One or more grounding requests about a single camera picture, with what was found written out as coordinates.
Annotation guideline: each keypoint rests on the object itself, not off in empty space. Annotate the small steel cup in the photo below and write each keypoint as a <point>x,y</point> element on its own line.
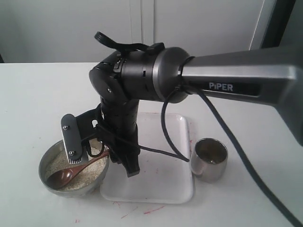
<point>209,159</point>

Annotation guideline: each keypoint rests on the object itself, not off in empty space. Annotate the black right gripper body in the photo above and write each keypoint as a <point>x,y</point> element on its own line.
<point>114,124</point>

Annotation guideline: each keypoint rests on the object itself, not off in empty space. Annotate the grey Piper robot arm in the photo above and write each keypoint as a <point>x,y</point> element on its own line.
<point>135,72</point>

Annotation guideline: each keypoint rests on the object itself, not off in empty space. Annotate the brown wooden spoon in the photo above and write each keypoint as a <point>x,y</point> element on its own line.
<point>63,177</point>

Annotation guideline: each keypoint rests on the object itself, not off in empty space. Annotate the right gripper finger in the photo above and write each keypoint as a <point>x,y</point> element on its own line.
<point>72,140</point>
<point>130,162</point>

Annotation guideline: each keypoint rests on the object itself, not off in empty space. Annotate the white rectangular tray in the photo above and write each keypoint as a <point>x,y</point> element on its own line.
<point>162,179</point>

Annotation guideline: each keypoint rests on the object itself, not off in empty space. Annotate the white cabinet doors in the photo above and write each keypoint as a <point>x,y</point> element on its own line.
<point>63,30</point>

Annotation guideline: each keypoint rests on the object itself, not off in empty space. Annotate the dark door frame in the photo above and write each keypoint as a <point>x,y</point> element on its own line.
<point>271,23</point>

